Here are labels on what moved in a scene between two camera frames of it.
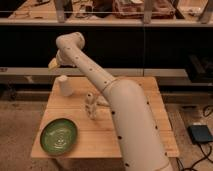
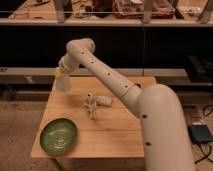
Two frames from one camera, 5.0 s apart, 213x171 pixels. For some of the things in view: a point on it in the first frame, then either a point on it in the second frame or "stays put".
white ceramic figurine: [91, 105] stays put
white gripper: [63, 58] to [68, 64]
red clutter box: [134, 9] stays put
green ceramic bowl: [58, 136] stays put
